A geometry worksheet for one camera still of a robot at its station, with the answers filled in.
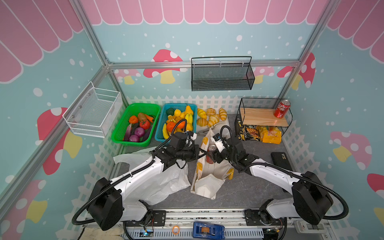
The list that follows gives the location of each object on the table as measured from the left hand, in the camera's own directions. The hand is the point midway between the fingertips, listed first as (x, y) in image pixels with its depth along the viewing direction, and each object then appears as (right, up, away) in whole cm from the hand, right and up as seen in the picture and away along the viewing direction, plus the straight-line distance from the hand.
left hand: (206, 156), depth 76 cm
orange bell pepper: (-51, +21, +33) cm, 65 cm away
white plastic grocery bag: (-26, -19, +5) cm, 33 cm away
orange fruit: (-22, +16, +24) cm, 37 cm away
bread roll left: (-1, +26, +41) cm, 48 cm away
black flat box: (+48, -5, +18) cm, 52 cm away
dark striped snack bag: (+31, +11, +28) cm, 43 cm away
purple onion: (-44, +12, +27) cm, 53 cm away
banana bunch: (-27, +12, +26) cm, 39 cm away
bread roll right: (+15, +26, +40) cm, 50 cm away
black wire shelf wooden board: (+38, +26, +24) cm, 52 cm away
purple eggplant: (-52, +11, +27) cm, 60 cm away
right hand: (+3, +3, +8) cm, 9 cm away
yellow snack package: (+46, +10, +23) cm, 52 cm away
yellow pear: (-11, +28, +36) cm, 47 cm away
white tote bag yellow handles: (+1, -8, -7) cm, 11 cm away
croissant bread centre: (+8, +21, +36) cm, 43 cm away
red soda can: (+3, +3, +5) cm, 7 cm away
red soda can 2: (+47, +26, +13) cm, 55 cm away
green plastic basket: (-58, +14, +27) cm, 65 cm away
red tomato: (-42, +17, +30) cm, 54 cm away
